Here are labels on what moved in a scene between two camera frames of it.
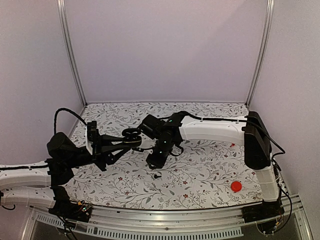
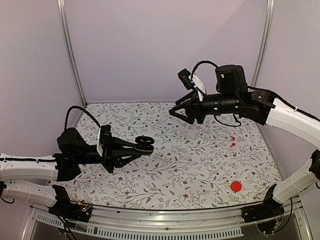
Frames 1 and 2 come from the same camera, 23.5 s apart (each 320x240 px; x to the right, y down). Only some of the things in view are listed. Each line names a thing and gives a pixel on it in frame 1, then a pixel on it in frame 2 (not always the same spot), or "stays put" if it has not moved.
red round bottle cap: [236, 186] stays put
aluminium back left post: [61, 10] stays put
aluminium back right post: [269, 12] stays put
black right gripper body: [161, 159] to [199, 114]
